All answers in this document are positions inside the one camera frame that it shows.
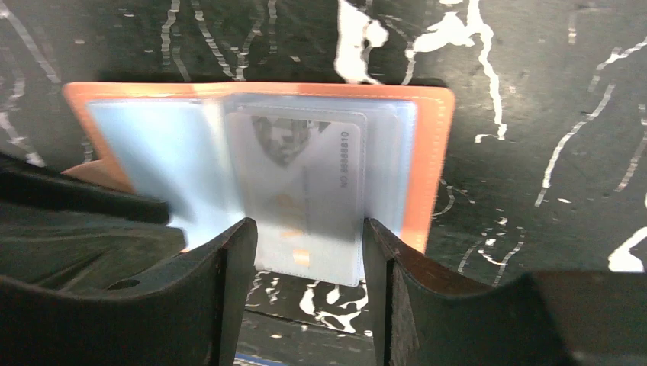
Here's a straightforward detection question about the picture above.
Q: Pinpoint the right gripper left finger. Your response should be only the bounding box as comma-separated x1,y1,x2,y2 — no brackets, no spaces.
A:
1,218,257,365

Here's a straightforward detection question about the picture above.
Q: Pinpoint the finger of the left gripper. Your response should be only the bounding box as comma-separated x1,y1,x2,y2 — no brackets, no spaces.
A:
1,203,185,292

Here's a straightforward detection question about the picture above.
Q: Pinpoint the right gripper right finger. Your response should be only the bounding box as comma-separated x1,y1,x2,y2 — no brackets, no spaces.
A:
362,219,646,365

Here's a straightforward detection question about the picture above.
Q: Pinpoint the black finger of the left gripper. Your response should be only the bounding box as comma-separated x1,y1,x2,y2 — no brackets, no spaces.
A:
1,153,169,224

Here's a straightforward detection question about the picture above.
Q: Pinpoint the grey numbered credit card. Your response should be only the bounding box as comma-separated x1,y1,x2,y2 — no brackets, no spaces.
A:
225,109,366,286

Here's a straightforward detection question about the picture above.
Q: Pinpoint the brown leather card holder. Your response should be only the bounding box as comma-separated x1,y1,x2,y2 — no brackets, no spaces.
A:
63,82,455,286

